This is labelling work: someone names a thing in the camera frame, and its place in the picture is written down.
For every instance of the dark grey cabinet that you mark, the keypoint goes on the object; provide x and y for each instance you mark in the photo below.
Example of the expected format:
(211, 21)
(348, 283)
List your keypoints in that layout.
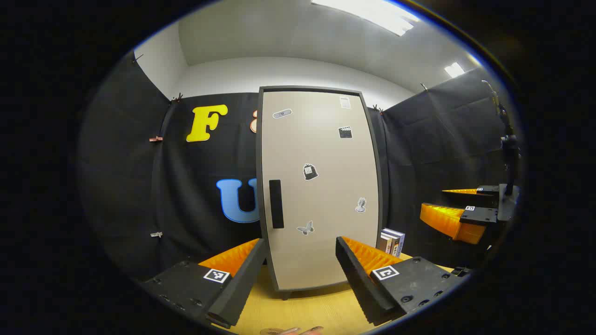
(307, 88)

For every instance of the red spring clip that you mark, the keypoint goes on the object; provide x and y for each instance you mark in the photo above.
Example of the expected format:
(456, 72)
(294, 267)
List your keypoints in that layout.
(156, 139)

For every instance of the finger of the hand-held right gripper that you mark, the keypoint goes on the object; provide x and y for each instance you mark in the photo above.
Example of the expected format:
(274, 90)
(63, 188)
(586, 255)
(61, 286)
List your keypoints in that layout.
(489, 190)
(479, 215)

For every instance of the black backdrop cloth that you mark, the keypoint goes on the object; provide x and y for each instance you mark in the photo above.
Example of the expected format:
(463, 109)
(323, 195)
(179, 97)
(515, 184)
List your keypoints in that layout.
(130, 177)

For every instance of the ceiling light panel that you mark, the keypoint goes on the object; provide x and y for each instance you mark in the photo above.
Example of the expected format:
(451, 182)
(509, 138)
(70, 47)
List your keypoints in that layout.
(454, 70)
(372, 14)

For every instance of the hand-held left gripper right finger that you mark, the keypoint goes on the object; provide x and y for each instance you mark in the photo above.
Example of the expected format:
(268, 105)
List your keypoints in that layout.
(358, 279)

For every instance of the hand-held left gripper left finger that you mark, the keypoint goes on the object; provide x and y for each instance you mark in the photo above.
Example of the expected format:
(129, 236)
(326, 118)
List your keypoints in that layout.
(242, 284)

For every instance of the brown book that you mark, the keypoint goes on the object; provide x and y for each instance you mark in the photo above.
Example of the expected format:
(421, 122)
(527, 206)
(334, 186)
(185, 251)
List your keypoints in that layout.
(384, 243)

